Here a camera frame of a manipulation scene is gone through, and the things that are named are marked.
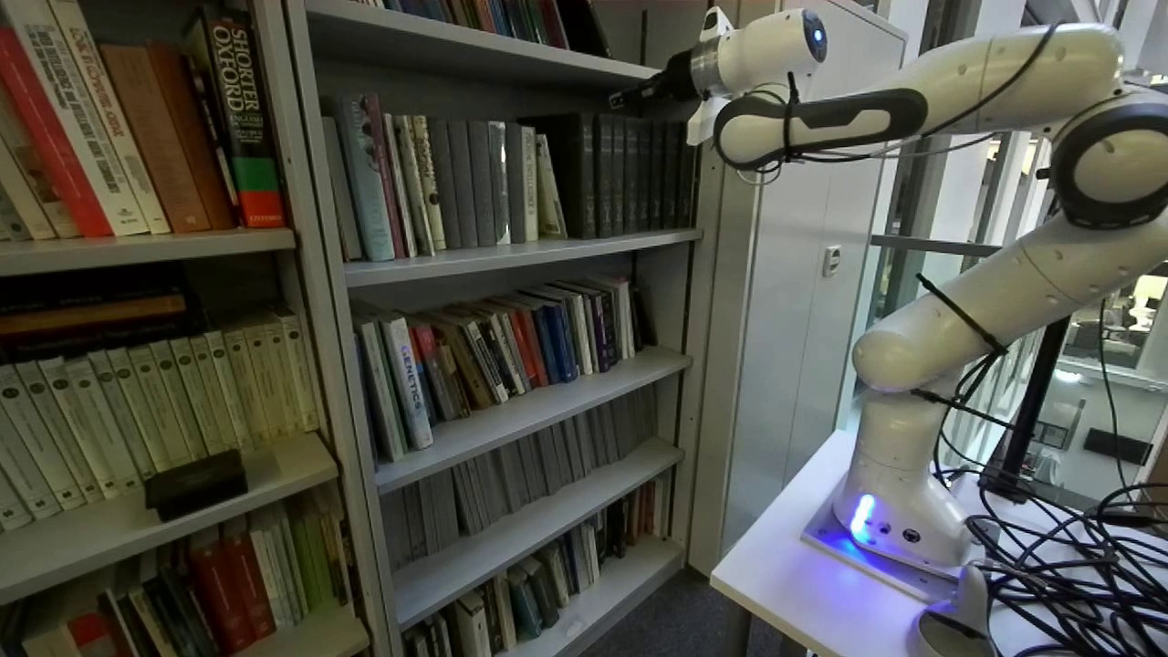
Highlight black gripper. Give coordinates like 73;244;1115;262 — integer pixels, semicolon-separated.
631;52;699;114

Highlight thin white book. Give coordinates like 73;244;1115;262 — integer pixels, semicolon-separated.
506;122;539;244

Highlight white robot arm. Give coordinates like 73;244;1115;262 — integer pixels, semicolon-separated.
626;8;1168;571

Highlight row of dark books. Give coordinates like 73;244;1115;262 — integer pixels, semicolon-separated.
544;114;697;236

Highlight colourful books middle shelf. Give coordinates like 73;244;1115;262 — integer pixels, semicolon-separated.
355;277;654;462

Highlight grey books lower shelf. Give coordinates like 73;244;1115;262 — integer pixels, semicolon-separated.
382;391;658;566

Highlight brown hardcover book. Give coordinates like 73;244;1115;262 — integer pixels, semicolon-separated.
103;44;233;234

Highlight bottom shelf mixed books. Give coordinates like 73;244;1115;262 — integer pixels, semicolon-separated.
406;476;676;657

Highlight red white large book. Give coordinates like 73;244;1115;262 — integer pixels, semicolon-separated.
0;0;151;236

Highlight grey cabinet side panel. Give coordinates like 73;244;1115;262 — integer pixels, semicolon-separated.
687;150;892;571

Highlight grey metal bookshelf unit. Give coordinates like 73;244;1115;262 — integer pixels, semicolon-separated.
286;0;721;657

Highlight left grey bookshelf unit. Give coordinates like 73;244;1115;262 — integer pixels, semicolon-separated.
0;0;370;657

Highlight small black box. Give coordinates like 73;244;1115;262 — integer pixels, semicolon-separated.
146;448;249;521

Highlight black camera stand pole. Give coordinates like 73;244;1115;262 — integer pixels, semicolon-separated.
980;318;1068;501

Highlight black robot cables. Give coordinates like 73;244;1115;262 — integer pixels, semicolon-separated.
927;277;1168;657

